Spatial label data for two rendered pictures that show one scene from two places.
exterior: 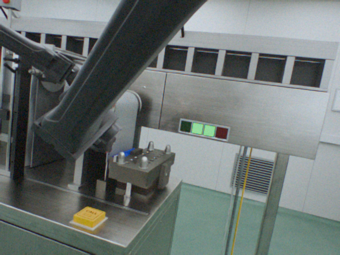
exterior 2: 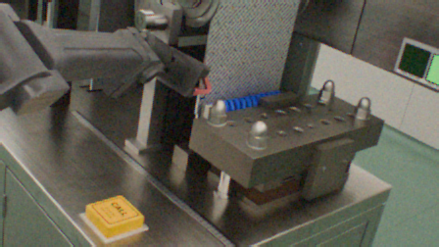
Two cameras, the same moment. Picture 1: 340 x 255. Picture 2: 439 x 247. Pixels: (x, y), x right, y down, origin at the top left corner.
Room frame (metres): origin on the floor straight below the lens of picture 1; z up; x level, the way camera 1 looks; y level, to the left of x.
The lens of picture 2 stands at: (0.08, -0.28, 1.47)
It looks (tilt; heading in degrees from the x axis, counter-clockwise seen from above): 22 degrees down; 31
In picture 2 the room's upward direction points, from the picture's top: 10 degrees clockwise
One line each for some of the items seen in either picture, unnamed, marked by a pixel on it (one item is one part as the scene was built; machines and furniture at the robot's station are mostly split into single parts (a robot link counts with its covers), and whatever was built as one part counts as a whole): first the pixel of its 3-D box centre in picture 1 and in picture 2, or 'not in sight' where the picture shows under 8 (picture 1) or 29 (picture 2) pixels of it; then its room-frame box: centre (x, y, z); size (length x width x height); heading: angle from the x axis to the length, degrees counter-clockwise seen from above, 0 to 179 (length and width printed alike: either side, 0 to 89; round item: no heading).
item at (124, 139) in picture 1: (122, 137); (246, 64); (1.07, 0.21, 1.11); 0.23 x 0.01 x 0.18; 164
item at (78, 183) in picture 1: (81, 150); (152, 79); (0.94, 0.34, 1.05); 0.06 x 0.05 x 0.31; 164
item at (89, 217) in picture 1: (89, 216); (114, 216); (0.70, 0.21, 0.91); 0.07 x 0.07 x 0.02; 74
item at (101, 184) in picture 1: (118, 176); (231, 144); (1.08, 0.21, 0.92); 0.28 x 0.04 x 0.04; 164
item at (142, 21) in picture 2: not in sight; (144, 21); (0.91, 0.35, 1.18); 0.04 x 0.02 x 0.04; 74
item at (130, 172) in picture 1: (146, 163); (292, 132); (1.08, 0.08, 1.00); 0.40 x 0.16 x 0.06; 164
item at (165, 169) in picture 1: (165, 174); (328, 168); (1.07, -0.01, 0.97); 0.10 x 0.03 x 0.11; 164
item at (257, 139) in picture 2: (143, 162); (258, 133); (0.91, 0.08, 1.05); 0.04 x 0.04 x 0.04
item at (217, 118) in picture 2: (121, 157); (218, 112); (0.93, 0.17, 1.05); 0.04 x 0.04 x 0.04
